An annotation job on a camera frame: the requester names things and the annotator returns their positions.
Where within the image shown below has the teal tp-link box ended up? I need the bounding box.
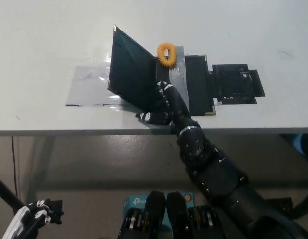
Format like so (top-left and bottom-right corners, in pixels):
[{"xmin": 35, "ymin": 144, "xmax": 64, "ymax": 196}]
[{"xmin": 122, "ymin": 193, "xmax": 194, "ymax": 225}]

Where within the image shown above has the blue object under table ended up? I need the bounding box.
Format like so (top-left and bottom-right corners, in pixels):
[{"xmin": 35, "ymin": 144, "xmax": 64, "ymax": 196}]
[{"xmin": 292, "ymin": 133, "xmax": 308, "ymax": 156}]

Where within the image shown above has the clear plastic sheet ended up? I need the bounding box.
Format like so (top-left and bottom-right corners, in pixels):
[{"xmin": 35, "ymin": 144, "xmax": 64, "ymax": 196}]
[{"xmin": 65, "ymin": 65, "xmax": 125, "ymax": 107}]

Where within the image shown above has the orange spiky ring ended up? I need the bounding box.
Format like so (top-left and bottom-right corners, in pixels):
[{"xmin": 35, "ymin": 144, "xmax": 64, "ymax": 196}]
[{"xmin": 156, "ymin": 43, "xmax": 178, "ymax": 69}]

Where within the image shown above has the thin black cable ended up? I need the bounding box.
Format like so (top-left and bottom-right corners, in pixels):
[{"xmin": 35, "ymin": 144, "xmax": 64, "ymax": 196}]
[{"xmin": 11, "ymin": 136, "xmax": 19, "ymax": 197}]

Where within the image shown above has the black plastic frame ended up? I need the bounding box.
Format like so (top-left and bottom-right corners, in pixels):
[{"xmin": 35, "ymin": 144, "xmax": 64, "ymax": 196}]
[{"xmin": 212, "ymin": 64, "xmax": 258, "ymax": 104}]

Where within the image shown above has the black floor tape mark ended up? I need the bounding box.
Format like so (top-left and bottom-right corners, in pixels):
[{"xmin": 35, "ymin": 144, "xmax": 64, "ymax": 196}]
[
  {"xmin": 265, "ymin": 198, "xmax": 294, "ymax": 220},
  {"xmin": 47, "ymin": 199, "xmax": 64, "ymax": 215}
]

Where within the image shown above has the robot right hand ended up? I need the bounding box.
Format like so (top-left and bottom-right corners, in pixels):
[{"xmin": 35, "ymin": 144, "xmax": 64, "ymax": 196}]
[{"xmin": 135, "ymin": 80, "xmax": 202, "ymax": 136}]

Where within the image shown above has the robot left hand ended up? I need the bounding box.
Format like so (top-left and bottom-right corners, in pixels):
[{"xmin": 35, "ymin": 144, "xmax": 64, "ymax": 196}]
[{"xmin": 1, "ymin": 198, "xmax": 65, "ymax": 239}]

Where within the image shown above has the black USC diary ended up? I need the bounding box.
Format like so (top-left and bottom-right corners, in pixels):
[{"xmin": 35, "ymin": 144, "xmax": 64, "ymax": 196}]
[{"xmin": 107, "ymin": 24, "xmax": 217, "ymax": 117}]

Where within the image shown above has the black tape patch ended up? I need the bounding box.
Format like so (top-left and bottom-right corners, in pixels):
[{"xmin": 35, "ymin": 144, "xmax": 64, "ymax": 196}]
[{"xmin": 208, "ymin": 69, "xmax": 266, "ymax": 98}]

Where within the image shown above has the long grey tape inside diary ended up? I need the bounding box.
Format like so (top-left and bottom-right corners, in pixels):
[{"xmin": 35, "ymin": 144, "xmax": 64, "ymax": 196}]
[{"xmin": 168, "ymin": 45, "xmax": 191, "ymax": 106}]

